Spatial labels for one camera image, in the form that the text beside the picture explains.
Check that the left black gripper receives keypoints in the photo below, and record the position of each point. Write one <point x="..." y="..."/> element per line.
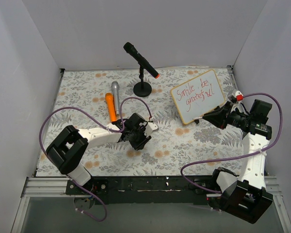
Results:
<point x="140" y="141"/>

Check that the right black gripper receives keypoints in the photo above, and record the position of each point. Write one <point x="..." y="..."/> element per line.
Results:
<point x="223" y="116"/>

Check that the yellow framed whiteboard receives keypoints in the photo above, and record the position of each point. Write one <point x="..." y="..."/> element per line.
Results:
<point x="197" y="96"/>

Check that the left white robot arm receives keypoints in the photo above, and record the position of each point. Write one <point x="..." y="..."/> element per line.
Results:
<point x="68" y="148"/>

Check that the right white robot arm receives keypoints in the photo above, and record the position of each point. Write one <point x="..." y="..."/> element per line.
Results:
<point x="244" y="195"/>

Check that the black microphone stand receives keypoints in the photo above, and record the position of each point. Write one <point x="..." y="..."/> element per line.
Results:
<point x="142" y="88"/>

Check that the floral table mat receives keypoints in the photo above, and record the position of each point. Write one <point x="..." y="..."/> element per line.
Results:
<point x="193" y="149"/>

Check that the silver microphone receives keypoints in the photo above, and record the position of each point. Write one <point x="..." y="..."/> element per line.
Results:
<point x="115" y="92"/>

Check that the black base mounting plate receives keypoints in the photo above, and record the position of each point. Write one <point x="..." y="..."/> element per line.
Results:
<point x="151" y="189"/>

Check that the black microphone orange tip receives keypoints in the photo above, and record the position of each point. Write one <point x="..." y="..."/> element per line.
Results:
<point x="132" y="51"/>

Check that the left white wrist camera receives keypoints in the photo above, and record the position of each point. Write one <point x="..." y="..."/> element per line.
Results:
<point x="150" y="128"/>

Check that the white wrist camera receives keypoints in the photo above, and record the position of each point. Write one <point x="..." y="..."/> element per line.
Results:
<point x="150" y="128"/>
<point x="235" y="97"/>

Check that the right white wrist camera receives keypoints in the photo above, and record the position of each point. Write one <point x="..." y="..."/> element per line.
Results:
<point x="235" y="97"/>

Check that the aluminium frame rail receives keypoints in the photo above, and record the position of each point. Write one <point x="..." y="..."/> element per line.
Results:
<point x="45" y="187"/>

